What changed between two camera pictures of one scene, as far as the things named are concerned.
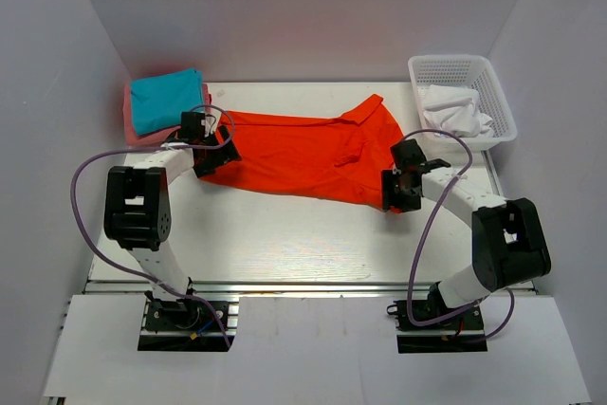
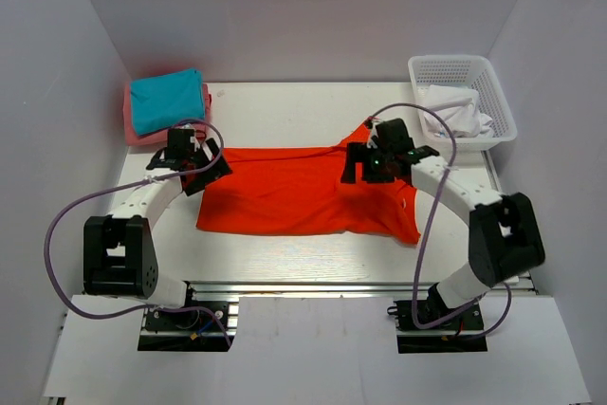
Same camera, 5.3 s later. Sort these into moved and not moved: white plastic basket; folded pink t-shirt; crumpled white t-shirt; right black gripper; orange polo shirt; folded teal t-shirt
Moved: orange polo shirt; right black gripper
Not moved: folded pink t-shirt; white plastic basket; folded teal t-shirt; crumpled white t-shirt
